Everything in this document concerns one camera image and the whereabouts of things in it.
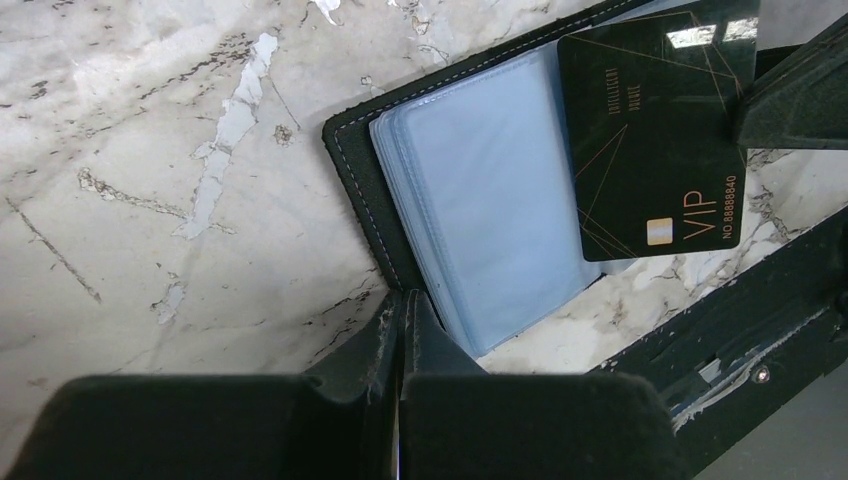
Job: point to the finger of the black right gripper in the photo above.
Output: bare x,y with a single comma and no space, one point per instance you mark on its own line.
799,97

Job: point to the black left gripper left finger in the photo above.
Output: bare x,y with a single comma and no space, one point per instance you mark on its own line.
334,420

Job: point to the black card holder wallet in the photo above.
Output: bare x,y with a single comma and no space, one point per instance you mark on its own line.
463,184

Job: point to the black VIP card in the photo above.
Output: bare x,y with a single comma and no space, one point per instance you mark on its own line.
649,105

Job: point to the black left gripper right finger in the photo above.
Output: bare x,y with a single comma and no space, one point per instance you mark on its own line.
458,421

